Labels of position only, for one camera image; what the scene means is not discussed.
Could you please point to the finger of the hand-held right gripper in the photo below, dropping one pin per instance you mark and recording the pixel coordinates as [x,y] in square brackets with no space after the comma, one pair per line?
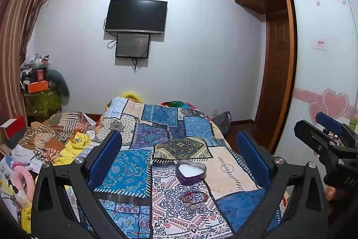
[310,134]
[330,121]

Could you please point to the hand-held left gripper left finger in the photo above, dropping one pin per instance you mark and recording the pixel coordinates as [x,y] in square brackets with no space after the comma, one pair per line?
[112,152]

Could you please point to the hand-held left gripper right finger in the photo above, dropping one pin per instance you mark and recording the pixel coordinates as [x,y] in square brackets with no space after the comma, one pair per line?
[251,155]

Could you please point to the purple heart-shaped tin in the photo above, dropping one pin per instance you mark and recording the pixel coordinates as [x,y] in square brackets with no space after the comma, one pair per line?
[191,171]

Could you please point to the person's right hand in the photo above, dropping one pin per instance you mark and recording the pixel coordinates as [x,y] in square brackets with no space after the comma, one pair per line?
[332,194]

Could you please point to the yellow cloth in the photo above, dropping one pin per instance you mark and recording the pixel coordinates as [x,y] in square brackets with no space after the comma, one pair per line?
[74,145]

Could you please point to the grey bag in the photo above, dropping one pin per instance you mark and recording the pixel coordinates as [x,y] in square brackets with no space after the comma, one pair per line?
[223,121]

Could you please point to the orange striped cloth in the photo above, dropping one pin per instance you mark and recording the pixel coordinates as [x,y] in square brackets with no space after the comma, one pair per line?
[61,127]

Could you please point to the yellow round object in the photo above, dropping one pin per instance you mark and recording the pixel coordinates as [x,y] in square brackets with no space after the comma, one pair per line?
[131,95]

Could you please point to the patchwork printed blanket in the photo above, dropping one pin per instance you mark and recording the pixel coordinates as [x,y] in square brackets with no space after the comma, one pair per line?
[179,138]

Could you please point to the brown wooden door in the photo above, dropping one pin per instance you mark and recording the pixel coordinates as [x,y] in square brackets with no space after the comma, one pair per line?
[275,73]

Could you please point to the green round hat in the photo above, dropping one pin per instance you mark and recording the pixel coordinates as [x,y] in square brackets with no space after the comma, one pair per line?
[172,104]

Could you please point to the red door sticker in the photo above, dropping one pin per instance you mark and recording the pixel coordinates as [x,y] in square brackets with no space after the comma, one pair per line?
[321,43]

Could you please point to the grey-green plush cloth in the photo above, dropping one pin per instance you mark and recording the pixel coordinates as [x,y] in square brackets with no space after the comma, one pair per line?
[60,85]

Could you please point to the green patterned cloth cover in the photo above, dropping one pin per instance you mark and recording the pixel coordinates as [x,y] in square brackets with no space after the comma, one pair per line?
[42,103]

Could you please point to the orange box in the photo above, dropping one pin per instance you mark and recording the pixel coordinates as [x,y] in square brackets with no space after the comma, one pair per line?
[36,87]

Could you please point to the red box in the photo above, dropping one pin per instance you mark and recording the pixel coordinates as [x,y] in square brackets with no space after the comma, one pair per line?
[14,128]

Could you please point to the pile of clutter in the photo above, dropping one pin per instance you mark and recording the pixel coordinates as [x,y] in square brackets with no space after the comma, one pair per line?
[35,68]

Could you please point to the striped brown curtain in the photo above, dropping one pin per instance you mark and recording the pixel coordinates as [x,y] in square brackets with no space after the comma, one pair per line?
[16,31]

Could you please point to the small black wall monitor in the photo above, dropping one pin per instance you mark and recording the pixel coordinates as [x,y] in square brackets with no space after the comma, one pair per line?
[132,45]

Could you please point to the black wall television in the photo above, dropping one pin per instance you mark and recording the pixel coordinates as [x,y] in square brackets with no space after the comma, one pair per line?
[136,15]

